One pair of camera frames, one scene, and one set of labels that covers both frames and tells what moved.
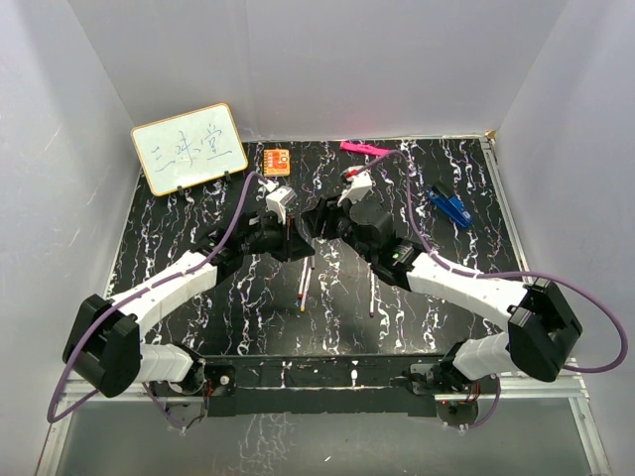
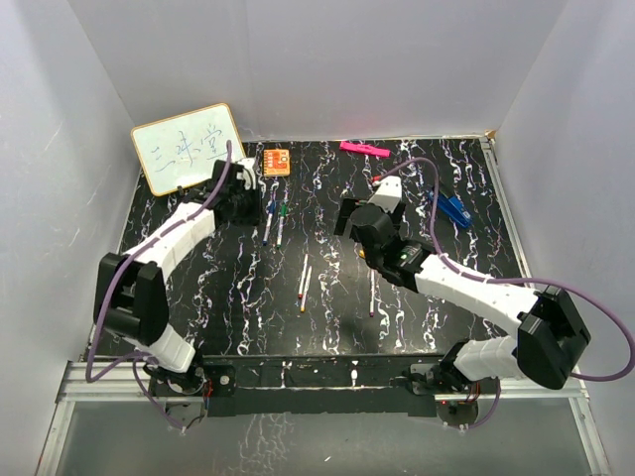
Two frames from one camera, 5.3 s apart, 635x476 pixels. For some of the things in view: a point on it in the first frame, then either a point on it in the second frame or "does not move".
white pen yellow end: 306,289 does not move
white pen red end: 301,283 does not move
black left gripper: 292,246 -> 254,218
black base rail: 309,384 does not move
